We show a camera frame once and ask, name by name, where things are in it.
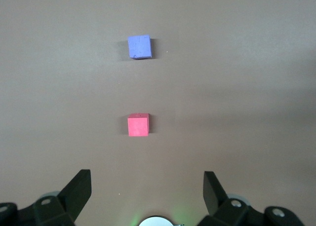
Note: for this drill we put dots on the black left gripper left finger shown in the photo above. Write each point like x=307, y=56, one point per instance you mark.
x=71, y=199

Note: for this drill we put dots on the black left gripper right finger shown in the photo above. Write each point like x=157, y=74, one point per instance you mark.
x=217, y=201

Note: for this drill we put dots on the red foam block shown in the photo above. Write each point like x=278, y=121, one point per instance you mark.
x=138, y=126

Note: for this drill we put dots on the brown table mat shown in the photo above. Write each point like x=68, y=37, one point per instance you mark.
x=234, y=87

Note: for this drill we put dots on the purple foam block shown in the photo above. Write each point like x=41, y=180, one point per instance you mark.
x=139, y=46

